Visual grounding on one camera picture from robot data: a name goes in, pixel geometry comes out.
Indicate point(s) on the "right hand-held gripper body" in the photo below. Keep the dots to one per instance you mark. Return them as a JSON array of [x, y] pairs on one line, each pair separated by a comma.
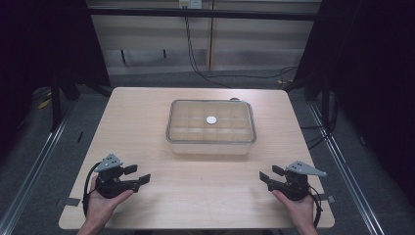
[[295, 187]]

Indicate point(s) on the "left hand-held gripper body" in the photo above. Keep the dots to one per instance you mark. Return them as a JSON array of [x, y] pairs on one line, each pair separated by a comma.
[[109, 186]]

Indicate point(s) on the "person's left hand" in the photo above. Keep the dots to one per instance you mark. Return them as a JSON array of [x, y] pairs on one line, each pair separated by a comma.
[[99, 209]]

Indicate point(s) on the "person's right hand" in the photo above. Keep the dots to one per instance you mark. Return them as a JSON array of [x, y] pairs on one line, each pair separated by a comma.
[[300, 212]]

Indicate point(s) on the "grey tape piece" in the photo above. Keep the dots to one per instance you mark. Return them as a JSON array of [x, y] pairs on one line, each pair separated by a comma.
[[71, 201], [328, 198]]

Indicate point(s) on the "small black tape strip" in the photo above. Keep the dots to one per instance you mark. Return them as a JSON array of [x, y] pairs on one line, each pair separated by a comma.
[[80, 136]]

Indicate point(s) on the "clear plastic storage box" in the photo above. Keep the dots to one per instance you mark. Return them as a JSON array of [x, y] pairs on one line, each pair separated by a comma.
[[210, 148]]

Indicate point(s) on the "clear box lid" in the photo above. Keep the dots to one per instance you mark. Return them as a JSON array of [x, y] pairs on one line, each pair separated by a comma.
[[195, 117]]

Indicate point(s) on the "black metal stand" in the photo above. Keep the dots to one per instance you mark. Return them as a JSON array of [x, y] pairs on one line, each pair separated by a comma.
[[325, 98], [56, 104]]

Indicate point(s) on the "yellow floor tape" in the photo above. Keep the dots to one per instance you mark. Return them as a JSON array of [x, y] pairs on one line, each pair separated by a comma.
[[45, 103]]

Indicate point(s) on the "dark curtain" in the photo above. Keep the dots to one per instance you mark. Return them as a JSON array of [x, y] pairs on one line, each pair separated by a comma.
[[375, 81], [39, 49]]

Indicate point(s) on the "black horizontal bar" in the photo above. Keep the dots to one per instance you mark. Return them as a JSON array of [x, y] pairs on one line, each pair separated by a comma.
[[202, 13]]

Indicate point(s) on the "metal floor rail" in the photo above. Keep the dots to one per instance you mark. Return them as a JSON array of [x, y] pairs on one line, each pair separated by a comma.
[[345, 169], [32, 169]]

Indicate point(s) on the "white wall socket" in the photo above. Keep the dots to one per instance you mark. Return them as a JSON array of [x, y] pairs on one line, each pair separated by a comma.
[[190, 4]]

